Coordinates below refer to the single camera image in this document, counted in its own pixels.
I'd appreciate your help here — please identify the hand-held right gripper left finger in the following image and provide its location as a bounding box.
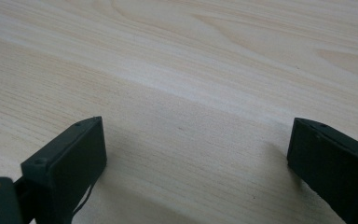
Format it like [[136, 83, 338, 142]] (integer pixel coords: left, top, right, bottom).
[[21, 116, 108, 224]]

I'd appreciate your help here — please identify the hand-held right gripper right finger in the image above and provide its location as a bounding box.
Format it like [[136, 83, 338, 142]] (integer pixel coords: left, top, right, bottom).
[[286, 117, 358, 224]]

